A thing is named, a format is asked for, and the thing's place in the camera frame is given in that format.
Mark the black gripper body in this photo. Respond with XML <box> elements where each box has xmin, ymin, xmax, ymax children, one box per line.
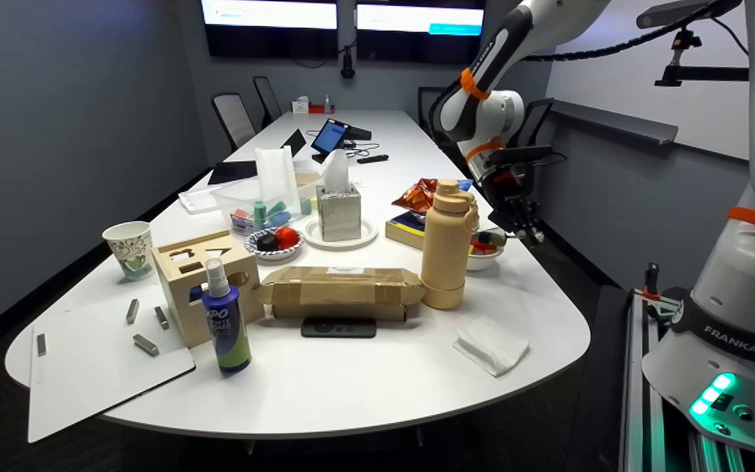
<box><xmin>483</xmin><ymin>162</ymin><xmax>542</xmax><ymax>230</ymax></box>

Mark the white bowl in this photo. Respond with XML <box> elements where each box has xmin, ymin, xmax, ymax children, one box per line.
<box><xmin>466</xmin><ymin>226</ymin><xmax>508</xmax><ymax>273</ymax></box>

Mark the small bowl of toy fruit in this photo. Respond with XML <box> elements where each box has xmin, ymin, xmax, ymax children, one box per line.
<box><xmin>245</xmin><ymin>223</ymin><xmax>308</xmax><ymax>261</ymax></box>

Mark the tan water bottle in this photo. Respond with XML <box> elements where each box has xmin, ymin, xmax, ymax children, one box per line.
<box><xmin>421</xmin><ymin>179</ymin><xmax>483</xmax><ymax>313</ymax></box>

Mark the orange chip bag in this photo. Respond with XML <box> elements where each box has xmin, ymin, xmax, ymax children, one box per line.
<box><xmin>392</xmin><ymin>176</ymin><xmax>441</xmax><ymax>215</ymax></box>

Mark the blue snack bag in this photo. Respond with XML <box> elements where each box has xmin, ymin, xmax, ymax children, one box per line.
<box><xmin>392</xmin><ymin>206</ymin><xmax>431</xmax><ymax>236</ymax></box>

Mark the white sponge block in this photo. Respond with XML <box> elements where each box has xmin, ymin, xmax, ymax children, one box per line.
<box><xmin>451</xmin><ymin>314</ymin><xmax>532</xmax><ymax>379</ymax></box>

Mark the black office chair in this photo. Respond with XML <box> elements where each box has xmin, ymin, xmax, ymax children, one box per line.
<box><xmin>213</xmin><ymin>88</ymin><xmax>257</xmax><ymax>151</ymax></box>
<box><xmin>253</xmin><ymin>74</ymin><xmax>285</xmax><ymax>125</ymax></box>
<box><xmin>417</xmin><ymin>84</ymin><xmax>451</xmax><ymax>134</ymax></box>

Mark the gray tissue box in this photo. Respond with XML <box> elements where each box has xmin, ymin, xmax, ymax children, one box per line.
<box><xmin>316</xmin><ymin>149</ymin><xmax>365</xmax><ymax>243</ymax></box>

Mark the tablet with blue screen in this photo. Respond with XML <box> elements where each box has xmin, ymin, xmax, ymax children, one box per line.
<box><xmin>310</xmin><ymin>118</ymin><xmax>352</xmax><ymax>159</ymax></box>

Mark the white plate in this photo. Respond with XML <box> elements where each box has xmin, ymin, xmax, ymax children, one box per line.
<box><xmin>303</xmin><ymin>215</ymin><xmax>382</xmax><ymax>251</ymax></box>

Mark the black webcam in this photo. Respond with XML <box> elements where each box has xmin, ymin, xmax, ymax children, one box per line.
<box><xmin>338</xmin><ymin>42</ymin><xmax>360</xmax><ymax>84</ymax></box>

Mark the clear plastic bag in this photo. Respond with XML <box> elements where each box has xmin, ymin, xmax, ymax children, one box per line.
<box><xmin>254</xmin><ymin>145</ymin><xmax>305</xmax><ymax>217</ymax></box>

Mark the clear plastic container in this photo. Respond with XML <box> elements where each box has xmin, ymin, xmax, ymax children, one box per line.
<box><xmin>217</xmin><ymin>187</ymin><xmax>296</xmax><ymax>236</ymax></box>

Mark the black laptop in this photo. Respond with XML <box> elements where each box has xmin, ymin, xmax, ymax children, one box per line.
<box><xmin>208</xmin><ymin>158</ymin><xmax>259</xmax><ymax>187</ymax></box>

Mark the purple spray bottle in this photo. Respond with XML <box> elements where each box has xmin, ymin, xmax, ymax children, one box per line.
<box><xmin>200</xmin><ymin>254</ymin><xmax>254</xmax><ymax>378</ymax></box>

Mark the wooden shape sorter box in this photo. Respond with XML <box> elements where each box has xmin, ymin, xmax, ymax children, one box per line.
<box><xmin>150</xmin><ymin>229</ymin><xmax>268</xmax><ymax>349</ymax></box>

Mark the printed paper cup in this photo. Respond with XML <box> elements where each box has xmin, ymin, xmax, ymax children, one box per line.
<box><xmin>99</xmin><ymin>217</ymin><xmax>158</xmax><ymax>280</ymax></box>

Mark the white flat board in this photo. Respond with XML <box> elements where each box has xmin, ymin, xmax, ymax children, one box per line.
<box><xmin>26</xmin><ymin>292</ymin><xmax>200</xmax><ymax>445</ymax></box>

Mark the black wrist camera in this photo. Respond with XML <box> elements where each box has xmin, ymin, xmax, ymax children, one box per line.
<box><xmin>490</xmin><ymin>145</ymin><xmax>567</xmax><ymax>170</ymax></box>

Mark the black corrugated cable conduit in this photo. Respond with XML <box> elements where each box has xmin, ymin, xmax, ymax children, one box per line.
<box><xmin>525</xmin><ymin>3</ymin><xmax>742</xmax><ymax>62</ymax></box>

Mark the aluminium rail frame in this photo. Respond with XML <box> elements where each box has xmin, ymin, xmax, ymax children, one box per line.
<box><xmin>618</xmin><ymin>286</ymin><xmax>747</xmax><ymax>472</ymax></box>

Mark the wall monitor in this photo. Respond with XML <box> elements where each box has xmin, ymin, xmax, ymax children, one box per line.
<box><xmin>358</xmin><ymin>0</ymin><xmax>490</xmax><ymax>65</ymax></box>
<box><xmin>200</xmin><ymin>0</ymin><xmax>341</xmax><ymax>61</ymax></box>

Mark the wall whiteboard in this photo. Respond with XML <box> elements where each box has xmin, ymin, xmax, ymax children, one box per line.
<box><xmin>546</xmin><ymin>0</ymin><xmax>753</xmax><ymax>162</ymax></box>

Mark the camera on black stand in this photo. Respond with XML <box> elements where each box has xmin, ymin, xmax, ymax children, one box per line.
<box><xmin>637</xmin><ymin>0</ymin><xmax>753</xmax><ymax>88</ymax></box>

